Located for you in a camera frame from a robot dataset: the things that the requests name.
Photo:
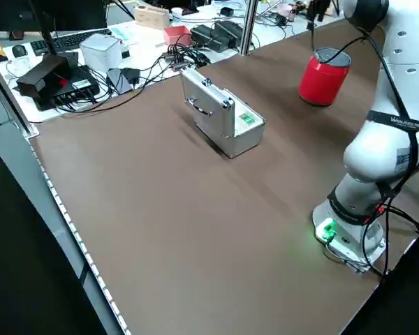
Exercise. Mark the red push-button trash can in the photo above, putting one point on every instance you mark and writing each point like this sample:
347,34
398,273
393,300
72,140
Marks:
321,85

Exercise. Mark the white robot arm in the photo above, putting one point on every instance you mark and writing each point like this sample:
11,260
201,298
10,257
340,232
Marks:
373,153

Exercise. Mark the black power adapter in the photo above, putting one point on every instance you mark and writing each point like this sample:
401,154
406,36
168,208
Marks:
204,36
227,31

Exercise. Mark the small red box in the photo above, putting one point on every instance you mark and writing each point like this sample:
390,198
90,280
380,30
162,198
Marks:
176,35

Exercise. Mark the silver aluminium case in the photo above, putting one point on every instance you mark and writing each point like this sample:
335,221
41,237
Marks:
213,115

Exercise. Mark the grey usb hub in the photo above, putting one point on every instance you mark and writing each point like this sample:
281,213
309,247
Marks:
176,64

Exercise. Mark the tan cardboard box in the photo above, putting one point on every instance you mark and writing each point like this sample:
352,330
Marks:
152,16

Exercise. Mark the grey wedge-shaped device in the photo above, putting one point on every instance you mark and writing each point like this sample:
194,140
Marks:
118,82

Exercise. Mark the white cube box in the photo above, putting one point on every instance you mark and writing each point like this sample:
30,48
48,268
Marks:
99,52

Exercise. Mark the black keyboard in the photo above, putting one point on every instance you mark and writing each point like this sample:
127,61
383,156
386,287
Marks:
73,40

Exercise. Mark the black box with red sticker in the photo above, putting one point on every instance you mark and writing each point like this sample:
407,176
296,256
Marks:
42,75

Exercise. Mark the black monitor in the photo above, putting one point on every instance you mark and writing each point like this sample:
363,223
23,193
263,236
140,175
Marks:
21,14

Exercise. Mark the black computer mouse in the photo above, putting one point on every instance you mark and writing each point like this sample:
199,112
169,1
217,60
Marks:
19,51

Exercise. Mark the aluminium frame post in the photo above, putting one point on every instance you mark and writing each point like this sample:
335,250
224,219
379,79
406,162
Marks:
248,26

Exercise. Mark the black wall plug adapter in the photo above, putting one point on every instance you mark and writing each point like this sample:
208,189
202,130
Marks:
131,76

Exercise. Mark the black network switch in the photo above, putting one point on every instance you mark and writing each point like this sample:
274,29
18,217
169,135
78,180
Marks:
78,83

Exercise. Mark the grey table edge rail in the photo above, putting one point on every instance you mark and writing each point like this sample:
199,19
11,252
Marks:
49,209

